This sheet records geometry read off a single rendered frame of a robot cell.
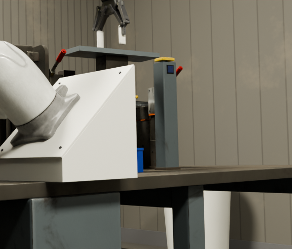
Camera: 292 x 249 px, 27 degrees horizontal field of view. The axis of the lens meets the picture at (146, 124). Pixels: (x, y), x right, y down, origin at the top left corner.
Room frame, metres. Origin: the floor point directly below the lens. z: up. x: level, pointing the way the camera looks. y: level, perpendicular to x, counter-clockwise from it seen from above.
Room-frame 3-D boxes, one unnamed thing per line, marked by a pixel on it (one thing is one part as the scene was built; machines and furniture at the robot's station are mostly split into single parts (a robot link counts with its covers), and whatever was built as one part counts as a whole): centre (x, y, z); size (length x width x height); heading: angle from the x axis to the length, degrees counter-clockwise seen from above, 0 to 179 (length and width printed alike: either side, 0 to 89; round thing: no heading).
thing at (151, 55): (2.40, 0.13, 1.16); 0.37 x 0.14 x 0.02; 126
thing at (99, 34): (2.43, 0.17, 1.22); 0.03 x 0.01 x 0.07; 135
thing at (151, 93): (2.73, -0.07, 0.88); 0.12 x 0.07 x 0.36; 36
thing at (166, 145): (2.55, -0.08, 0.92); 0.08 x 0.08 x 0.44; 36
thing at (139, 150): (2.30, 0.08, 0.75); 0.11 x 0.10 x 0.09; 126
